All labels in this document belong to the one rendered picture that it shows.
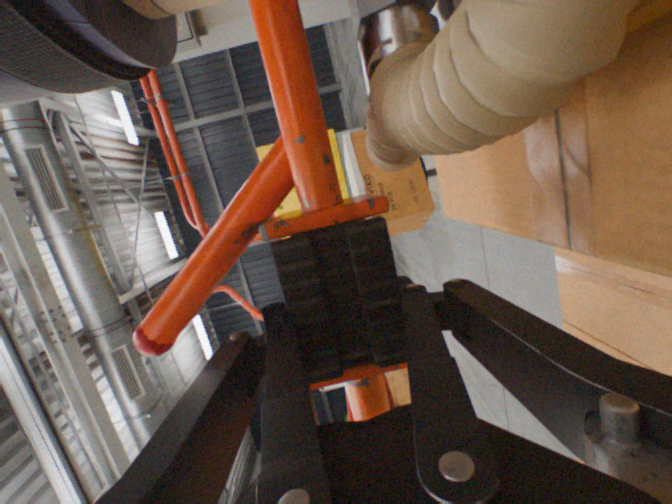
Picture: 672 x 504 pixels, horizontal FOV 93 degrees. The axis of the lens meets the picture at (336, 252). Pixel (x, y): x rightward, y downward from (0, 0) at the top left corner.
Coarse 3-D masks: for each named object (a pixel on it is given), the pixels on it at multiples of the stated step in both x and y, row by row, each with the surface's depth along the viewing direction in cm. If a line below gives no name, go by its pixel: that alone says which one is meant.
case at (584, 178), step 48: (624, 48) 12; (576, 96) 15; (624, 96) 13; (528, 144) 19; (576, 144) 16; (624, 144) 13; (480, 192) 27; (528, 192) 21; (576, 192) 17; (624, 192) 14; (576, 240) 17; (624, 240) 14
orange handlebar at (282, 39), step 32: (256, 0) 14; (288, 0) 14; (256, 32) 14; (288, 32) 14; (288, 64) 14; (288, 96) 14; (288, 128) 15; (320, 128) 15; (288, 160) 15; (320, 160) 15; (320, 192) 15; (352, 384) 17; (384, 384) 18; (352, 416) 20
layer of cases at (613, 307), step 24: (576, 264) 93; (600, 264) 84; (576, 288) 95; (600, 288) 86; (624, 288) 78; (648, 288) 72; (576, 312) 98; (600, 312) 88; (624, 312) 80; (648, 312) 73; (576, 336) 100; (600, 336) 90; (624, 336) 82; (648, 336) 75; (624, 360) 83; (648, 360) 76
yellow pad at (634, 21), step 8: (648, 0) 9; (656, 0) 9; (664, 0) 9; (640, 8) 10; (648, 8) 10; (656, 8) 10; (664, 8) 10; (632, 16) 10; (640, 16) 10; (648, 16) 10; (656, 16) 10; (632, 24) 11; (640, 24) 11
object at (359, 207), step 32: (288, 224) 14; (320, 224) 14; (352, 224) 13; (384, 224) 13; (288, 256) 14; (320, 256) 14; (352, 256) 14; (384, 256) 14; (288, 288) 14; (320, 288) 14; (352, 288) 15; (384, 288) 14; (320, 320) 14; (352, 320) 15; (384, 320) 14; (320, 352) 14; (352, 352) 15; (384, 352) 14; (320, 384) 16
